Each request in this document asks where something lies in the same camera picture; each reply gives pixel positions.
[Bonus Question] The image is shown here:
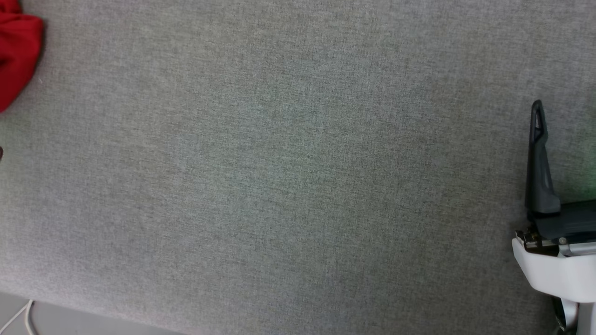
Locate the white and grey right gripper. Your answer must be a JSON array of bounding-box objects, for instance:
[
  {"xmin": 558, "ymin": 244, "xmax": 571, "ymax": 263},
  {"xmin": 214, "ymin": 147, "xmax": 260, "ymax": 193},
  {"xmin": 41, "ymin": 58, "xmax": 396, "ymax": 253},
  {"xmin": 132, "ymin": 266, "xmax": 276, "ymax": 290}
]
[{"xmin": 511, "ymin": 100, "xmax": 596, "ymax": 304}]

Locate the red garment with letter print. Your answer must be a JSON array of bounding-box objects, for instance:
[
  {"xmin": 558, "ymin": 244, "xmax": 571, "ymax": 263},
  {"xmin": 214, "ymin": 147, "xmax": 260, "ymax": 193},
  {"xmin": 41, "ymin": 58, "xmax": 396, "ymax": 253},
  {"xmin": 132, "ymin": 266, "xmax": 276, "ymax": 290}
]
[{"xmin": 0, "ymin": 0, "xmax": 45, "ymax": 114}]

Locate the grey fabric sofa seat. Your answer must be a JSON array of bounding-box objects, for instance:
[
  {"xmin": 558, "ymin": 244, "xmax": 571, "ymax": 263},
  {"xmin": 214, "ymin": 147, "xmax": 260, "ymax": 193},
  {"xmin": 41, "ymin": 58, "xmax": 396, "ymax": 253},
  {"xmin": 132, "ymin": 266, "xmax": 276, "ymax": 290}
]
[{"xmin": 0, "ymin": 0, "xmax": 596, "ymax": 335}]

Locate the thin white cable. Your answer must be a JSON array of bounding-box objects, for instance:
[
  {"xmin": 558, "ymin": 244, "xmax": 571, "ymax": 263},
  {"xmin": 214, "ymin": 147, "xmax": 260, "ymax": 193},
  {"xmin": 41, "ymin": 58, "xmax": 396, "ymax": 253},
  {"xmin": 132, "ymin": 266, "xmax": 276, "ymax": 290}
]
[{"xmin": 0, "ymin": 299, "xmax": 36, "ymax": 335}]

